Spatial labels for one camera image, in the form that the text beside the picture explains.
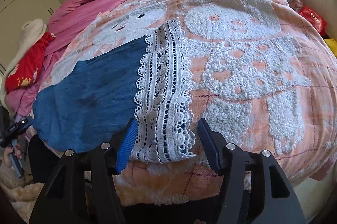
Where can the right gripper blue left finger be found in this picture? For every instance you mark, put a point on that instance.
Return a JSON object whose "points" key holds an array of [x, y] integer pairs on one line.
{"points": [[126, 144]]}

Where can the red plastic bag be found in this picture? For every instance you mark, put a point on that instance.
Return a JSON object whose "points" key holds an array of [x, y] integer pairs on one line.
{"points": [[315, 19]]}

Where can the blue denim lace-trimmed pants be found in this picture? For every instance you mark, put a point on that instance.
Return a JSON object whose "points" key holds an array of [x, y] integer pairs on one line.
{"points": [[147, 79]]}

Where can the beige fleece sleeve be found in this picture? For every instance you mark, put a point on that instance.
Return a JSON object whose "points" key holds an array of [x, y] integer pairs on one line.
{"points": [[21, 192]]}

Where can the cream fleece blanket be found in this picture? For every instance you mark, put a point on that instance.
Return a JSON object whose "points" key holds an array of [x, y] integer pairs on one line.
{"points": [[30, 33]]}

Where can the peach bear-pattern blanket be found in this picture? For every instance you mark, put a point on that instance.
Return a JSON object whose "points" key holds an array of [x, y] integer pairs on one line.
{"points": [[262, 76]]}

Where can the cream wardrobe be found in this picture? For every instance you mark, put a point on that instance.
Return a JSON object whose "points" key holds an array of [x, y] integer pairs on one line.
{"points": [[14, 13]]}

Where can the pink bedsheet bundle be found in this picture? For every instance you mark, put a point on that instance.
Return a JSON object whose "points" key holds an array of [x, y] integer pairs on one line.
{"points": [[66, 24]]}

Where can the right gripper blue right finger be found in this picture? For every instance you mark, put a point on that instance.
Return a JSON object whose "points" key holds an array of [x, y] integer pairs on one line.
{"points": [[213, 144]]}

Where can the yellow box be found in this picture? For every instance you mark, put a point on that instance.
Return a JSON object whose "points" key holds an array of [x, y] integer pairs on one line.
{"points": [[332, 44]]}

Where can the left hand red nails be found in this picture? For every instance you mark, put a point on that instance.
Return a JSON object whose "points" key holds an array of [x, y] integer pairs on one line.
{"points": [[11, 151]]}

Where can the red floral garment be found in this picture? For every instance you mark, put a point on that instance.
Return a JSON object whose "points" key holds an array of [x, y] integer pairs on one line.
{"points": [[28, 69]]}

